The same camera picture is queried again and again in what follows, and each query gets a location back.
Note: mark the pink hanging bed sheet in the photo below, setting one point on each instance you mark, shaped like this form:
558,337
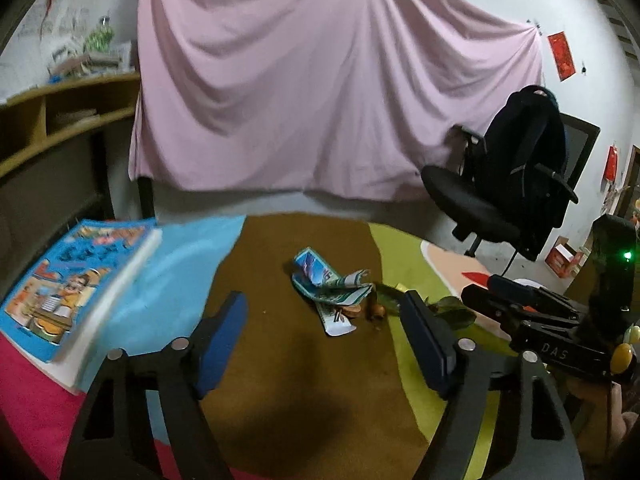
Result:
325,85

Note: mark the red hanging ornament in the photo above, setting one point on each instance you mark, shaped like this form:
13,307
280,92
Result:
611,164

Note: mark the wooden shelf desk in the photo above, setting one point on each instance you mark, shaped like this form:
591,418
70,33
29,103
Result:
55,125

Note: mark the red paper wall decoration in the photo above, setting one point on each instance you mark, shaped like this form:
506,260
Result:
561,55

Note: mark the stack of books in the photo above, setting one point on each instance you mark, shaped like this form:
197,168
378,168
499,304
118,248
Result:
85,62

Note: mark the person's right hand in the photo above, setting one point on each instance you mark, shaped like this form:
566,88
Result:
590,400

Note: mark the dark blue backpack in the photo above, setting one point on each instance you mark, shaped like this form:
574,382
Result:
530,170

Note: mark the pile of papers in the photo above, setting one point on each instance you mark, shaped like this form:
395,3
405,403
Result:
75,117

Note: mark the blue cartoon cover book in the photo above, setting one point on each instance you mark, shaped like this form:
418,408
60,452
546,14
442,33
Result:
75,285

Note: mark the grey silver wrapper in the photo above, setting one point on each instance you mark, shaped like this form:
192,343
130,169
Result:
337,321

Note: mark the blue wrapper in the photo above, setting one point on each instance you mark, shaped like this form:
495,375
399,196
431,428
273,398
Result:
315,272

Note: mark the glass candy jar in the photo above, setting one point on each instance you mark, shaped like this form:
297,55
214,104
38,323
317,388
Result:
100,37

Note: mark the green leafy twig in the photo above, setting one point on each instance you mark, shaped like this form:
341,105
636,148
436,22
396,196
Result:
450,312

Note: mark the small orange fruit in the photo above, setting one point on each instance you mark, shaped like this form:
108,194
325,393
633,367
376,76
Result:
377,311

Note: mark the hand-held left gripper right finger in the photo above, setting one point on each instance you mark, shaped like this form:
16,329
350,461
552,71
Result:
425,340

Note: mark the black office chair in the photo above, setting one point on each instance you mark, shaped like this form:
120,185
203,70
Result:
480,205

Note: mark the cardboard box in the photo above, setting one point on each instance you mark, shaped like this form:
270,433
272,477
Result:
562,257

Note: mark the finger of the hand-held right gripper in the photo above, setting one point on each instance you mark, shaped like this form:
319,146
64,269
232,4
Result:
520,292
490,302

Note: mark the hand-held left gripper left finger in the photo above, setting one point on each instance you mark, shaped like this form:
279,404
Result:
225,340

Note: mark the wooden door frame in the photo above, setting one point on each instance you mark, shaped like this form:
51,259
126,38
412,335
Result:
632,180

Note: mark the multicolour patchwork blanket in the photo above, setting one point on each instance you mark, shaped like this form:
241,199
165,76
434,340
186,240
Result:
300,360

